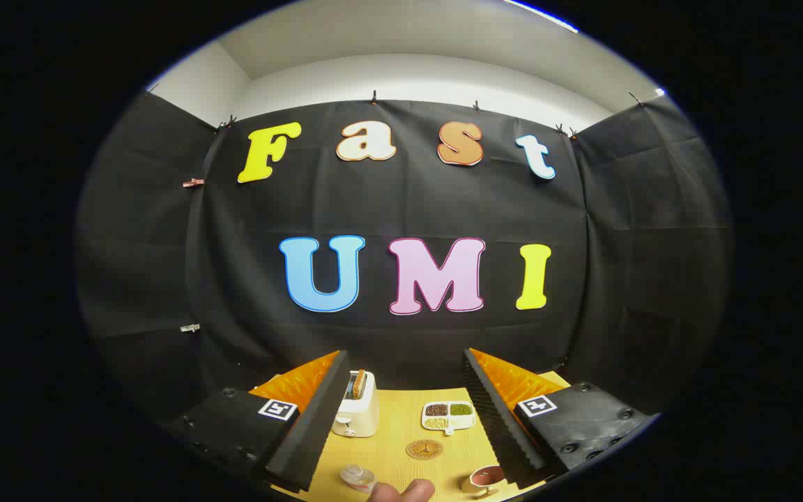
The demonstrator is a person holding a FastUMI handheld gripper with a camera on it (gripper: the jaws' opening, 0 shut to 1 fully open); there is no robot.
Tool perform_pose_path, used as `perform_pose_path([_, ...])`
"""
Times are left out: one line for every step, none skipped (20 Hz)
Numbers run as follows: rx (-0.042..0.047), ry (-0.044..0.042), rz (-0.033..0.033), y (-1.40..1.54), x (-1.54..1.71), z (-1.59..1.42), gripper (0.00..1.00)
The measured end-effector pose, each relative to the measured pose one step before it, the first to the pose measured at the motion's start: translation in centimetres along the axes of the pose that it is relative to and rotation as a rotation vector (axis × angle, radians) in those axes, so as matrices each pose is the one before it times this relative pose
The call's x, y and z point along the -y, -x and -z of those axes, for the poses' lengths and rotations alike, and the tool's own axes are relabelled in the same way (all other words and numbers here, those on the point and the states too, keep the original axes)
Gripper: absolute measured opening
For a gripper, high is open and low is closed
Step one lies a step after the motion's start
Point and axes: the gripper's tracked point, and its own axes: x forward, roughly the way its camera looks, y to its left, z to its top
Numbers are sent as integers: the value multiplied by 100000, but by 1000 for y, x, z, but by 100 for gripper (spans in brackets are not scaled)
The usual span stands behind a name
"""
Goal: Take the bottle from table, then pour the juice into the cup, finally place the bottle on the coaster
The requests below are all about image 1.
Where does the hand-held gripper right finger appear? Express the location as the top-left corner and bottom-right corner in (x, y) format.
(462, 347), (655, 490)

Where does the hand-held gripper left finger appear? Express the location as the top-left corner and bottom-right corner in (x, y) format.
(163, 349), (351, 494)

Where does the beige cup wooden handle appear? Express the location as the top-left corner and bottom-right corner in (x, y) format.
(460, 464), (507, 497)

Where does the clear juice bottle pink label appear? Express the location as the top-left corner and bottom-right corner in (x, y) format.
(339, 464), (377, 493)

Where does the round wooden coaster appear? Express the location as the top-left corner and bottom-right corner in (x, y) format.
(405, 439), (444, 461)

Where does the white toaster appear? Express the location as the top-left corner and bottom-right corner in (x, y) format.
(331, 370), (380, 439)

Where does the white divided bean dish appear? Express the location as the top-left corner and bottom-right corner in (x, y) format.
(421, 400), (477, 436)

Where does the wooden table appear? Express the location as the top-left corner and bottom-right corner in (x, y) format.
(255, 372), (573, 502)

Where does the black backdrop cloth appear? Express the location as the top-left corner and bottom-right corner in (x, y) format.
(75, 91), (733, 426)

